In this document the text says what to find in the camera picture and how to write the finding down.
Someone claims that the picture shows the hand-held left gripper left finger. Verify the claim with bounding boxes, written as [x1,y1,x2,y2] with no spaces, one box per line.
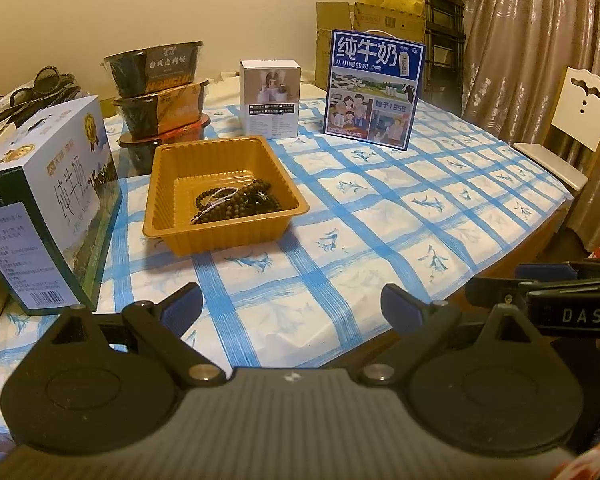
[40,282,203,388]

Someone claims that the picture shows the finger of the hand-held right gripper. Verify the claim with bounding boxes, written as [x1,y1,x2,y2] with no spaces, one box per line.
[465,277,529,312]
[515,261,600,282]

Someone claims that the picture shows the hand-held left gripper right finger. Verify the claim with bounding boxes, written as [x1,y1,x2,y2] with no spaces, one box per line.
[381,283,546,386]

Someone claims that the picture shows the brown bead necklace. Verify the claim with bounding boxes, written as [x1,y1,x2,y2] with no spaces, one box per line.
[190,179,284,226]

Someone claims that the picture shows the orange plastic tray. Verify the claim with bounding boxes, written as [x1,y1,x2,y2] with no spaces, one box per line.
[142,135,310,257]

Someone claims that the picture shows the white wooden chair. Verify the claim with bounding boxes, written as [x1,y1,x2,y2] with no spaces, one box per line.
[512,65,600,192]

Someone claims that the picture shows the red instant rice bowl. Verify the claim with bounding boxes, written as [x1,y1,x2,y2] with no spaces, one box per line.
[117,112,212,168]

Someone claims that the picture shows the white milk carton box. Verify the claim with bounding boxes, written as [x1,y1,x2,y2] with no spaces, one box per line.
[0,95,123,317]

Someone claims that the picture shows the orange label instant rice bowl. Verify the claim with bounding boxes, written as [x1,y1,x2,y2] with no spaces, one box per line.
[112,77,211,138]

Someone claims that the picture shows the blue milk carton box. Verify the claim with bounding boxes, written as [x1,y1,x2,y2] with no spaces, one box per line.
[322,28,427,151]

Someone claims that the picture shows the small white product box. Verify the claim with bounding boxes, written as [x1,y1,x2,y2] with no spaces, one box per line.
[239,59,303,139]

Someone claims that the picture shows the beige curtain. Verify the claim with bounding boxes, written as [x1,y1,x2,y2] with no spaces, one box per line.
[460,0,600,256]

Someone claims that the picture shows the black instant rice bowl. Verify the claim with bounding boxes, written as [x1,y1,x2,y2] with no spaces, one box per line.
[102,40,206,98]

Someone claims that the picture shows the black folding rack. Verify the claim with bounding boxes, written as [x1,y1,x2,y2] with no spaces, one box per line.
[412,0,467,113]

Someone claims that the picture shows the open brown cardboard box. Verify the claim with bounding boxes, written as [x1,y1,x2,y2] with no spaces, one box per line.
[315,1,356,86]

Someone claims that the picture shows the printed brown cardboard box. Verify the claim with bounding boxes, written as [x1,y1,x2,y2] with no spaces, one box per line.
[354,1,427,43]

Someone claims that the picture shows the bag with rope handles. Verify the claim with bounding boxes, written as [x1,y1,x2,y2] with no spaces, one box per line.
[0,65,83,133]

